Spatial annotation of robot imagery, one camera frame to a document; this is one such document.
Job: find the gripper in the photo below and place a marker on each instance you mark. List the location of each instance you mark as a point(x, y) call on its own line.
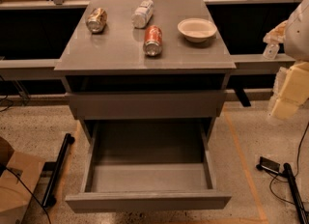
point(297, 35)

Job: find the grey drawer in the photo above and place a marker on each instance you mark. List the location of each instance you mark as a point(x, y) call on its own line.
point(147, 105)
point(137, 165)

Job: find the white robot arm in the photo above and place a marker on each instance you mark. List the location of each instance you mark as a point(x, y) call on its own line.
point(296, 44)

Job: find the closed grey top drawer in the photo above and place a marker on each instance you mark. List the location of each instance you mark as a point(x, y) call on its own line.
point(147, 105)

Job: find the grey drawer cabinet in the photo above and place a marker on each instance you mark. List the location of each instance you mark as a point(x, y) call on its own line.
point(114, 60)

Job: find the black floor device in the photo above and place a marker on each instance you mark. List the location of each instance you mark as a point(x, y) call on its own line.
point(268, 165)

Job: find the clear sanitizer pump bottle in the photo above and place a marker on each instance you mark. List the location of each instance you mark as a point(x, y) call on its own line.
point(271, 51)

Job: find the black right floor bar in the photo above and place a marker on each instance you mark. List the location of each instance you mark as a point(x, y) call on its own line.
point(300, 209)

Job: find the black floor bar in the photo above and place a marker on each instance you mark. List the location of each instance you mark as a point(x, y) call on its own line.
point(300, 209)
point(54, 167)

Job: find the white paper bowl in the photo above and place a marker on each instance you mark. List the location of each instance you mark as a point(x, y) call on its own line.
point(197, 29)

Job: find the red soda can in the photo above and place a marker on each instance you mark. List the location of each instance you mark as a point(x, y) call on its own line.
point(152, 45)

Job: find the white soda can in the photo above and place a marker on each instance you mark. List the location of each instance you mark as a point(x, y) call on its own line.
point(143, 14)

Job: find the gold soda can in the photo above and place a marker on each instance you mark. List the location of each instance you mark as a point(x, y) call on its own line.
point(96, 20)

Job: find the black left floor bar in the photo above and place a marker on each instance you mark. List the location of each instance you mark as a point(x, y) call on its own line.
point(54, 167)

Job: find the cardboard box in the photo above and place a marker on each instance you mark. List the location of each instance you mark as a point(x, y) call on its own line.
point(18, 181)

